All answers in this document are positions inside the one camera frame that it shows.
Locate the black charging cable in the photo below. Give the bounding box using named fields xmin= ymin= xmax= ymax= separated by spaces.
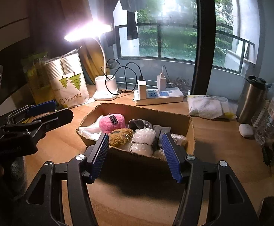
xmin=100 ymin=58 xmax=144 ymax=96

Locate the white power strip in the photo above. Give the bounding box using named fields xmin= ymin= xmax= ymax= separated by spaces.
xmin=132 ymin=87 xmax=184 ymax=106

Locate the brown plush toy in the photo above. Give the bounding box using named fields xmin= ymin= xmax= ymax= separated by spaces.
xmin=108 ymin=128 xmax=133 ymax=148

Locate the paper cup package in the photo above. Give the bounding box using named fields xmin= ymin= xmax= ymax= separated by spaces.
xmin=44 ymin=49 xmax=89 ymax=108

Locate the white desk lamp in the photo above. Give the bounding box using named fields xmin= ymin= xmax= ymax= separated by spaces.
xmin=64 ymin=19 xmax=118 ymax=101

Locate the white waffle cloth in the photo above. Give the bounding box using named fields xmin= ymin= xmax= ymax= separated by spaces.
xmin=78 ymin=115 xmax=103 ymax=141

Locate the bubble wrap roll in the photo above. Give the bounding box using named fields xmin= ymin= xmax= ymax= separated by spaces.
xmin=130 ymin=128 xmax=156 ymax=157

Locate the grey sock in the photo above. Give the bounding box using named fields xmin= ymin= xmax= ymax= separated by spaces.
xmin=128 ymin=119 xmax=171 ymax=148

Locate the green plastic package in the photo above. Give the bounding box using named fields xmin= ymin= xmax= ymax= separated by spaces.
xmin=21 ymin=52 xmax=55 ymax=104

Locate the pink plush toy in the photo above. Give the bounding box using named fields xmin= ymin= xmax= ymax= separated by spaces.
xmin=99 ymin=114 xmax=126 ymax=134

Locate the white earbuds case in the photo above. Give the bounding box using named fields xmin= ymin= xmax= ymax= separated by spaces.
xmin=239 ymin=124 xmax=254 ymax=138

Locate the steel thermos mug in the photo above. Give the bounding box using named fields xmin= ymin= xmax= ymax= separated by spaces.
xmin=236 ymin=75 xmax=267 ymax=124

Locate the clear plastic bottle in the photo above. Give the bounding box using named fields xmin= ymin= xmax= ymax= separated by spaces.
xmin=254 ymin=94 xmax=274 ymax=145

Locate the white tissue packet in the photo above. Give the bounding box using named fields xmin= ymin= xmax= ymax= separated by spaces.
xmin=187 ymin=95 xmax=237 ymax=120

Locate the white charger with black cable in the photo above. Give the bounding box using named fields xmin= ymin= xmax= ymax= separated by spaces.
xmin=138 ymin=75 xmax=147 ymax=99

